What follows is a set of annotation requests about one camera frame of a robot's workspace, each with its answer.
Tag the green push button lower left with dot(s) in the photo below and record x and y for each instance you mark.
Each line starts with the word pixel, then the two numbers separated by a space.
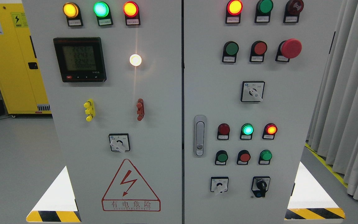
pixel 221 158

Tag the red push button lower middle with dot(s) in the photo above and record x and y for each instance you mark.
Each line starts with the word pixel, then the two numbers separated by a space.
pixel 243 157

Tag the green push button upper row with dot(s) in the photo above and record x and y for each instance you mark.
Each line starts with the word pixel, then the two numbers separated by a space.
pixel 230 50

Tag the green push button lower right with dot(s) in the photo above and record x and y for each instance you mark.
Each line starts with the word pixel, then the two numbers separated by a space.
pixel 265 157

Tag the red push button upper row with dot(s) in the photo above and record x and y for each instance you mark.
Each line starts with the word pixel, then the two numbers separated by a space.
pixel 257 51

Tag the red mushroom emergency stop button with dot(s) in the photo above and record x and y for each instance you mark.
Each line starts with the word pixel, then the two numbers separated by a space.
pixel 288 49

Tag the grey electrical control cabinet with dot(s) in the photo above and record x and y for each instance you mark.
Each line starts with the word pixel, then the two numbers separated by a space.
pixel 182 76

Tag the red terminal connector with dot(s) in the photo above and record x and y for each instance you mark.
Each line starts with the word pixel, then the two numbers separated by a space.
pixel 140 109

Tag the red indicator lamp middle left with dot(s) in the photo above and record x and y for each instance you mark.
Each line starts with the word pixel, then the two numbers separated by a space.
pixel 223 132

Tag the red indicator lamp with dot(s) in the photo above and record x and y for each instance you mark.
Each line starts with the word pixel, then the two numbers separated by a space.
pixel 131 13
pixel 269 131
pixel 223 132

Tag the white lit indicator lamp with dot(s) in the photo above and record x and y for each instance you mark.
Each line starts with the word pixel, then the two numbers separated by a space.
pixel 135 60

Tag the green indicator lamp middle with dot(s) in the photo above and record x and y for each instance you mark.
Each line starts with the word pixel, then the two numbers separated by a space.
pixel 246 132

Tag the green indicator lamp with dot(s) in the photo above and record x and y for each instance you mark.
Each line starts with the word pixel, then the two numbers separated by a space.
pixel 246 132
pixel 103 13

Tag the yellow terminal connector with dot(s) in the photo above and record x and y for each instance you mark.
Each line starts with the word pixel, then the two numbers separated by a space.
pixel 89 109

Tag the red indicator lamp middle right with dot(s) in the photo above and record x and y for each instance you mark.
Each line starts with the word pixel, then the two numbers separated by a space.
pixel 269 131

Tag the red electric hazard warning sticker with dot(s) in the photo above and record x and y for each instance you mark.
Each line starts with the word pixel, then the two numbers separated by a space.
pixel 129 191

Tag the black digital power meter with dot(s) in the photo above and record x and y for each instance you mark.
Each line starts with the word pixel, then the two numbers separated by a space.
pixel 80 59

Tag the red indicator lamp top left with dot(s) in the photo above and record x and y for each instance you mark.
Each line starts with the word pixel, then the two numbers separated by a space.
pixel 131 13

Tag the red lit lamp top right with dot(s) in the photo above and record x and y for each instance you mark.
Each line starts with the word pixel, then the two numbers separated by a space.
pixel 233 12

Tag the green indicator lamp top left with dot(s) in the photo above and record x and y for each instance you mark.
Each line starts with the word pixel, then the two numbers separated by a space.
pixel 103 13

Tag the green lamp top right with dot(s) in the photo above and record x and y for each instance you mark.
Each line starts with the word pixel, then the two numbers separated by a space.
pixel 263 11

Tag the yellow indicator lamp top left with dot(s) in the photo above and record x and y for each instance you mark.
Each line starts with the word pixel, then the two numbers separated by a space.
pixel 73 14

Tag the dark red buzzer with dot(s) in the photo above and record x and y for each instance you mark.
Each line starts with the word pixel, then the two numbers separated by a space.
pixel 292 11

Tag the grey curtain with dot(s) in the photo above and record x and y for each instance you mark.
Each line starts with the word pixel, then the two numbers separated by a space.
pixel 333 131

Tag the yellow safety storage cabinet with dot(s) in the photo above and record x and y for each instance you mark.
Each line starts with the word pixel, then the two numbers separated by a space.
pixel 21 82

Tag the silver cabinet door handle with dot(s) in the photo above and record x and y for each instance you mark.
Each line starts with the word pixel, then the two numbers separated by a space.
pixel 199 134

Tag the left door rotary selector switch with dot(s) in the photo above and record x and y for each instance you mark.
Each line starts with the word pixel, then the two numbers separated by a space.
pixel 119 142

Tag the upper right rotary selector switch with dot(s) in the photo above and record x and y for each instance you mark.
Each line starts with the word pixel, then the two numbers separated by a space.
pixel 252 91

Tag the lower white rotary selector switch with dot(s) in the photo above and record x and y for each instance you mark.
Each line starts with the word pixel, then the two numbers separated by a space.
pixel 219 185

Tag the black key selector switch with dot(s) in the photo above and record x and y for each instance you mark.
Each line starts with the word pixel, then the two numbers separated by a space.
pixel 260 186

